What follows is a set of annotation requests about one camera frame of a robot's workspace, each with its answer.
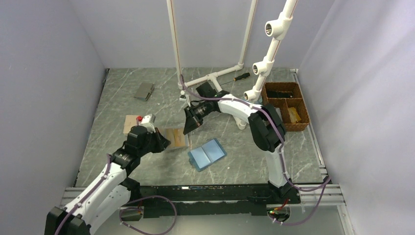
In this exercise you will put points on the brown wicker basket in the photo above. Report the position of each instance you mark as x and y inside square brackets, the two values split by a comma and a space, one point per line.
[284, 103]

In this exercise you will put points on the white pvc pipe frame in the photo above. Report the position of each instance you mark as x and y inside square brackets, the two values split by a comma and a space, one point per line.
[212, 77]

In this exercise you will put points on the open blue card holder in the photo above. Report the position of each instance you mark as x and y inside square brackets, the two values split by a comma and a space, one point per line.
[207, 154]

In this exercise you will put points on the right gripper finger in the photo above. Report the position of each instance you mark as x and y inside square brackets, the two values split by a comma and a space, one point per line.
[187, 126]
[197, 115]

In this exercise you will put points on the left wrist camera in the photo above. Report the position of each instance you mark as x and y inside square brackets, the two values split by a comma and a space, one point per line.
[147, 122]

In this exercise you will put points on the tan card holder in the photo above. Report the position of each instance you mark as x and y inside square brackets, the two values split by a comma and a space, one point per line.
[131, 121]

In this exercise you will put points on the aluminium frame rail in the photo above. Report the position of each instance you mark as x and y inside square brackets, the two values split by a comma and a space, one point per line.
[311, 197]

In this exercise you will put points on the black orange screwdriver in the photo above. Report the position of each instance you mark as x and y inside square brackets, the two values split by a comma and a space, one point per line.
[240, 77]

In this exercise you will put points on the white pvc pipe post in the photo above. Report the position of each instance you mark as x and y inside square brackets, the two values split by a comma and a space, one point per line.
[277, 30]

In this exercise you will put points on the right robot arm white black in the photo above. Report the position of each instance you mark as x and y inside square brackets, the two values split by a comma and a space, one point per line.
[266, 128]

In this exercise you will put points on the grey card holder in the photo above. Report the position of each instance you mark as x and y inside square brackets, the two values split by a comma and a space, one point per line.
[144, 91]

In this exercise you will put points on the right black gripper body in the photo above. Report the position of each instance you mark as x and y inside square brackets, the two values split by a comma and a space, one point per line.
[202, 109]

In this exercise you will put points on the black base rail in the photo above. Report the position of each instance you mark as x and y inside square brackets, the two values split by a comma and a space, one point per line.
[253, 199]

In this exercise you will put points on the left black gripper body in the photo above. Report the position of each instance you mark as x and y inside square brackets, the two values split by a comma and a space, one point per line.
[151, 145]

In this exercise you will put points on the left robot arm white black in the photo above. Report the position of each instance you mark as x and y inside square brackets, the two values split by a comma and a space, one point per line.
[110, 190]

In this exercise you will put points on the black item in basket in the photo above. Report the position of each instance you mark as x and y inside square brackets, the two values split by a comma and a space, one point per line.
[279, 94]

